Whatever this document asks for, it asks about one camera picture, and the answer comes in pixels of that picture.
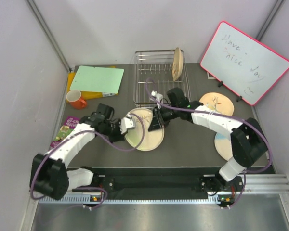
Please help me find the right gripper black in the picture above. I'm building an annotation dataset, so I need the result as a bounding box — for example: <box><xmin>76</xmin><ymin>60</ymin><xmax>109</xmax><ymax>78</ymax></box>
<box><xmin>149</xmin><ymin>104</ymin><xmax>180</xmax><ymax>131</ymax></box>

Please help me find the green cream floral plate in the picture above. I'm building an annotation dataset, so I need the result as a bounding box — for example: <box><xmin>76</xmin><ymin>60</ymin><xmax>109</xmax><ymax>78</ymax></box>
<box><xmin>125</xmin><ymin>108</ymin><xmax>164</xmax><ymax>151</ymax></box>

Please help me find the beige branch plate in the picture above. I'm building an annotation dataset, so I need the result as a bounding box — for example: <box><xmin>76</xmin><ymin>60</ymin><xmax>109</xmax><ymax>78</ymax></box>
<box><xmin>199</xmin><ymin>92</ymin><xmax>235</xmax><ymax>116</ymax></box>

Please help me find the beige bird plate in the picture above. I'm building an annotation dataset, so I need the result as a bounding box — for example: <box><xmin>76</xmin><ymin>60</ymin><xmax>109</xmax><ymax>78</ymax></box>
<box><xmin>172</xmin><ymin>47</ymin><xmax>184</xmax><ymax>81</ymax></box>

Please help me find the blue cream plate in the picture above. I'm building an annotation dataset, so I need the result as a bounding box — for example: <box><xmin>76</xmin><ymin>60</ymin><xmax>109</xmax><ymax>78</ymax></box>
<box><xmin>214</xmin><ymin>133</ymin><xmax>233</xmax><ymax>161</ymax></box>

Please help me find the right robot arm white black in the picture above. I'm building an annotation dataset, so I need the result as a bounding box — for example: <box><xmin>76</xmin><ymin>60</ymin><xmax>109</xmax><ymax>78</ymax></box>
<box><xmin>148</xmin><ymin>87</ymin><xmax>268</xmax><ymax>191</ymax></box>

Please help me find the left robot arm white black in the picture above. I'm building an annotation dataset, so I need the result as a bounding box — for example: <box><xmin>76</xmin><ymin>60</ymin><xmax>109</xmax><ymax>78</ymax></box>
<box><xmin>29</xmin><ymin>104</ymin><xmax>135</xmax><ymax>200</ymax></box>

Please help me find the purple treehouse book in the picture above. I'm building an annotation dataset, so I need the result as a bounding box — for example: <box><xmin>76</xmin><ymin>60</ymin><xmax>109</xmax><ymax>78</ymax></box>
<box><xmin>50</xmin><ymin>116</ymin><xmax>79</xmax><ymax>149</ymax></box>

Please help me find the orange ceramic mug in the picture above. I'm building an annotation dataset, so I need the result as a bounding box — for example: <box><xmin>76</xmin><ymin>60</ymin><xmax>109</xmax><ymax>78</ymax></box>
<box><xmin>66</xmin><ymin>90</ymin><xmax>87</xmax><ymax>110</ymax></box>

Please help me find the green plastic cutting board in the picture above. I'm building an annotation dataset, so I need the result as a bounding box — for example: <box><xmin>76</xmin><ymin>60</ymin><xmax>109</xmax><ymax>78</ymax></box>
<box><xmin>70</xmin><ymin>66</ymin><xmax>124</xmax><ymax>94</ymax></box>

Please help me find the pink framed whiteboard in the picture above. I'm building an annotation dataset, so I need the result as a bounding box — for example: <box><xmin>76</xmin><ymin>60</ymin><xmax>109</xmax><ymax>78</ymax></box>
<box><xmin>200</xmin><ymin>21</ymin><xmax>289</xmax><ymax>105</ymax></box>

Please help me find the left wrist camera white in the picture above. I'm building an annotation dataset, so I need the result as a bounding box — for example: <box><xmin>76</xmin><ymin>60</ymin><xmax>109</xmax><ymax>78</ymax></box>
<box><xmin>120</xmin><ymin>113</ymin><xmax>136</xmax><ymax>135</ymax></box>

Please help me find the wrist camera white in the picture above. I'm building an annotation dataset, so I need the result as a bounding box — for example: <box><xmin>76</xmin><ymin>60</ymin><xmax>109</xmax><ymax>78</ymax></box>
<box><xmin>120</xmin><ymin>113</ymin><xmax>136</xmax><ymax>135</ymax></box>
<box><xmin>151</xmin><ymin>90</ymin><xmax>163</xmax><ymax>103</ymax></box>

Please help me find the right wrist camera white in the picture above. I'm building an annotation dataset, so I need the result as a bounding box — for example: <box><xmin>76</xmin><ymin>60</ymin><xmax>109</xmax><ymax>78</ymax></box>
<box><xmin>151</xmin><ymin>90</ymin><xmax>163</xmax><ymax>103</ymax></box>

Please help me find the metal wire dish rack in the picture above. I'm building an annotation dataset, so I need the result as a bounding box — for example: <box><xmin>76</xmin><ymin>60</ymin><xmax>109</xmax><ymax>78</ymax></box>
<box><xmin>133</xmin><ymin>50</ymin><xmax>191</xmax><ymax>108</ymax></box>

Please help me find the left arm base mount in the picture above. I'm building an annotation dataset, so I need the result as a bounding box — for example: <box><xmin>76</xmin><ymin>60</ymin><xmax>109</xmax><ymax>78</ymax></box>
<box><xmin>72</xmin><ymin>175</ymin><xmax>115</xmax><ymax>192</ymax></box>

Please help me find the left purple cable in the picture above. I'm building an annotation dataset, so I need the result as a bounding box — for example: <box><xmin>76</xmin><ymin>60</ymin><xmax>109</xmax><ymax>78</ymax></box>
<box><xmin>30</xmin><ymin>113</ymin><xmax>145</xmax><ymax>211</ymax></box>

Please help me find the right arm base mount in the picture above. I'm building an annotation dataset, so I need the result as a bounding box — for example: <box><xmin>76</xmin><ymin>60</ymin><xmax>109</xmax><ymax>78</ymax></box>
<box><xmin>199</xmin><ymin>175</ymin><xmax>243</xmax><ymax>193</ymax></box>

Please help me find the grey slotted cable duct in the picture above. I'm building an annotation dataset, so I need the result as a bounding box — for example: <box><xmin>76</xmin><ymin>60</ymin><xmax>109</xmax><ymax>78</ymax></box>
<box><xmin>38</xmin><ymin>193</ymin><xmax>236</xmax><ymax>205</ymax></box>

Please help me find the aluminium frame rail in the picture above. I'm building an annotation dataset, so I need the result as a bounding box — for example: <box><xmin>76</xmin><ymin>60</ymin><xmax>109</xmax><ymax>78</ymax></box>
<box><xmin>28</xmin><ymin>174</ymin><xmax>289</xmax><ymax>195</ymax></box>

